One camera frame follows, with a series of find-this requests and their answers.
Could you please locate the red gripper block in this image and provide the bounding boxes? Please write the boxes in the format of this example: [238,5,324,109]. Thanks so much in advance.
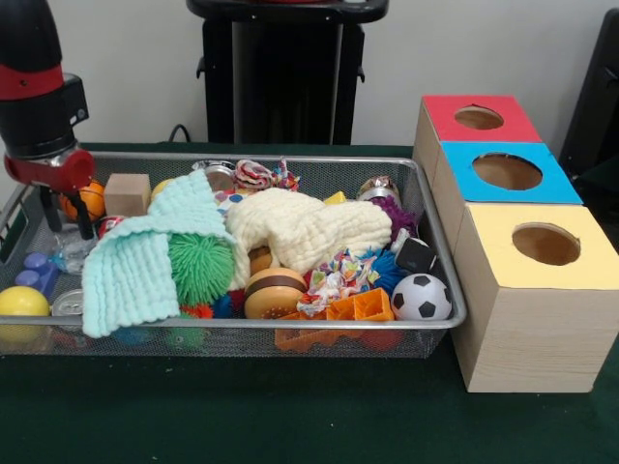
[4,145,97,242]

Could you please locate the mint green cloth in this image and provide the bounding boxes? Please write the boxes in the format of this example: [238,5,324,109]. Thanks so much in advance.
[81,169,237,339]

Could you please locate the cream yellow cloth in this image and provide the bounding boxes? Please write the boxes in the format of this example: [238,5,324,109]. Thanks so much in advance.
[224,188,394,291]

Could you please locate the clear shallow bin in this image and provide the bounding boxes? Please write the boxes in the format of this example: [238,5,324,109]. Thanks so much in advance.
[0,152,468,359]

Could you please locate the wooden box with three holes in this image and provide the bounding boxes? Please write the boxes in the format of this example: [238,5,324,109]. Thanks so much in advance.
[413,94,619,394]

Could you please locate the small orange basketball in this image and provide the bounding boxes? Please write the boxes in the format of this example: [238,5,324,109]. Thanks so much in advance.
[60,181,106,222]

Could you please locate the pale wooden block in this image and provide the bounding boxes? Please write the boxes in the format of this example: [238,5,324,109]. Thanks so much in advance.
[103,173,152,218]

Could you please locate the purple plastic toy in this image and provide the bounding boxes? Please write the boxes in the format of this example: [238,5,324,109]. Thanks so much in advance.
[14,252,61,298]

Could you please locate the yellow ball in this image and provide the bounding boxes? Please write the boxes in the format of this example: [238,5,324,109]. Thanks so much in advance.
[0,285,50,345]

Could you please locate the small green spiky ball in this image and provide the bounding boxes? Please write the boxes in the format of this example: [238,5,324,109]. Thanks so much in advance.
[167,232,237,308]

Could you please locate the toy burger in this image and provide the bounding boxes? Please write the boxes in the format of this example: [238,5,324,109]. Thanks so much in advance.
[243,268,308,320]

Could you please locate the colourful dotted packet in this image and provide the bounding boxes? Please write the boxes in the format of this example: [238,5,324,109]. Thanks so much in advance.
[298,248,381,317]

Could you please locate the orange plastic toy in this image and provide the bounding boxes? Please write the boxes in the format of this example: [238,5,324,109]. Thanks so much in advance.
[276,287,396,351]

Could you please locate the dark green table cloth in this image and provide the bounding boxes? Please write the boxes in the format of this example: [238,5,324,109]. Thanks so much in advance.
[0,142,619,464]

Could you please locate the black and white soccer ball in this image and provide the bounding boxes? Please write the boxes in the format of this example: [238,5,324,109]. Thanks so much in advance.
[392,274,453,322]

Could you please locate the black stand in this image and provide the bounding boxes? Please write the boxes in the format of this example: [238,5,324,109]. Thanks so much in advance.
[559,8,619,194]

